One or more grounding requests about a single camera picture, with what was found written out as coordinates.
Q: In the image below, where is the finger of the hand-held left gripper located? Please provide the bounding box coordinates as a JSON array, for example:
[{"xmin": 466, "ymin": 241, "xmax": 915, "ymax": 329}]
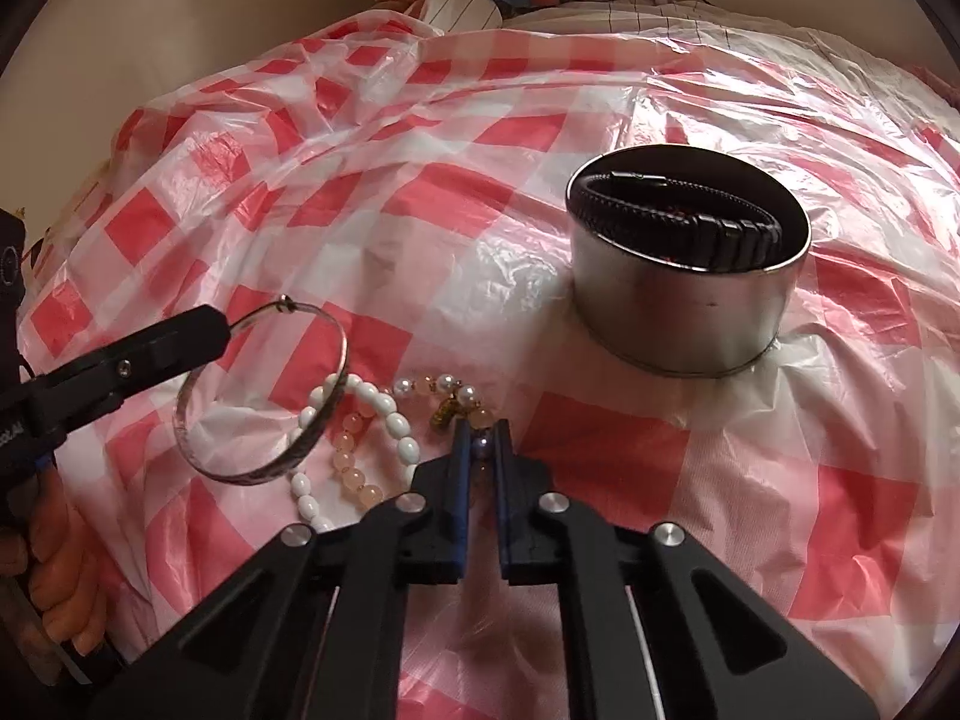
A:
[{"xmin": 30, "ymin": 305, "xmax": 232, "ymax": 437}]

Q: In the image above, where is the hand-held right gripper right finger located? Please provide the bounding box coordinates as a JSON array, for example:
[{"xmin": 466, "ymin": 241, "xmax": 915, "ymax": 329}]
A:
[{"xmin": 493, "ymin": 421, "xmax": 878, "ymax": 720}]

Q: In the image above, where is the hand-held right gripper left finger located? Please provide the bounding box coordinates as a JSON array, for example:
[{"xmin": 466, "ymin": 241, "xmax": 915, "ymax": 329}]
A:
[{"xmin": 90, "ymin": 421, "xmax": 481, "ymax": 720}]

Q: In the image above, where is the white bead bracelet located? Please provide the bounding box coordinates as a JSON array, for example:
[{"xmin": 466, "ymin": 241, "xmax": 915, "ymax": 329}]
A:
[{"xmin": 289, "ymin": 379, "xmax": 421, "ymax": 538}]

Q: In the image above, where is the silver bangle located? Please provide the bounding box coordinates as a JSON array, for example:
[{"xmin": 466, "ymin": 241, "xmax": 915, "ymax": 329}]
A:
[{"xmin": 174, "ymin": 300, "xmax": 352, "ymax": 479}]

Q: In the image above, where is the peach bead pearl bracelet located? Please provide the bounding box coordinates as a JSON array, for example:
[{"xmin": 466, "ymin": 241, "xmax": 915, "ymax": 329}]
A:
[{"xmin": 330, "ymin": 371, "xmax": 500, "ymax": 512}]

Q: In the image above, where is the round metal tin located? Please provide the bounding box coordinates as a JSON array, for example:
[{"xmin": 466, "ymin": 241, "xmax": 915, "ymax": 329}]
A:
[{"xmin": 566, "ymin": 144, "xmax": 813, "ymax": 379}]

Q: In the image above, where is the black braided leather bracelet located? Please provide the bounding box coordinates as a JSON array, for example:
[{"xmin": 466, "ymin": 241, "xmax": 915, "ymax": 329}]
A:
[{"xmin": 574, "ymin": 171, "xmax": 722, "ymax": 242}]

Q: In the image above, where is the black bracelet with coloured stripes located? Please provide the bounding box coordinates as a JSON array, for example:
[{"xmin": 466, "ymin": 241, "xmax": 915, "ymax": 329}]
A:
[{"xmin": 696, "ymin": 211, "xmax": 785, "ymax": 268}]

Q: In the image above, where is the person's left hand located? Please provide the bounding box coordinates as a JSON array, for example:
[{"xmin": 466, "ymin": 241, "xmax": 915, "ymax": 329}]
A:
[{"xmin": 0, "ymin": 487, "xmax": 112, "ymax": 658}]

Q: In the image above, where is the red white checkered plastic sheet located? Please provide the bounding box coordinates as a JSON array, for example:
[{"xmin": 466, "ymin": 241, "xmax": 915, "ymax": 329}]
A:
[{"xmin": 15, "ymin": 11, "xmax": 960, "ymax": 720}]

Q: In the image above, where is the white striped bedding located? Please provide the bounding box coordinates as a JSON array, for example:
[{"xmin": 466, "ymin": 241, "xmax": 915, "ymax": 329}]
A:
[{"xmin": 420, "ymin": 0, "xmax": 811, "ymax": 35}]

